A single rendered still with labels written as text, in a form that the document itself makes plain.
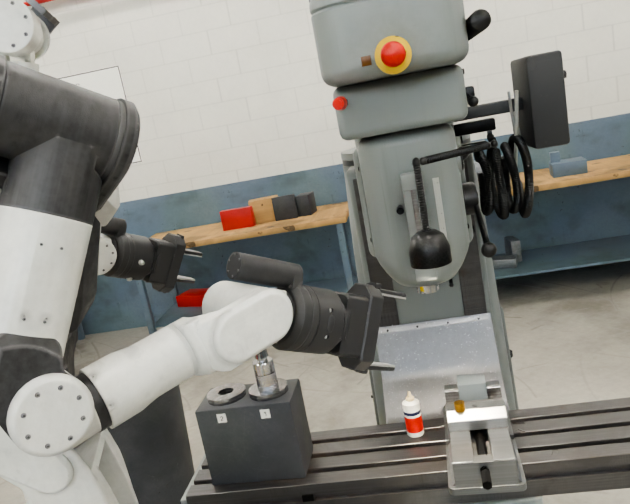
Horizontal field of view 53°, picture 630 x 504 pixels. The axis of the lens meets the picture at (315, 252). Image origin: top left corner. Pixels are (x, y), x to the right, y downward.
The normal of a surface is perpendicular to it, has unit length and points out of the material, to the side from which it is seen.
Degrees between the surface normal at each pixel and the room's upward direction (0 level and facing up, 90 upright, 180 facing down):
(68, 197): 92
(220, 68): 90
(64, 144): 89
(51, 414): 89
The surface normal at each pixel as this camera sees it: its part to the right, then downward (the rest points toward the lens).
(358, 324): 0.60, 0.04
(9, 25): 0.20, 0.18
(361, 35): -0.12, 0.24
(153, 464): 0.43, 0.18
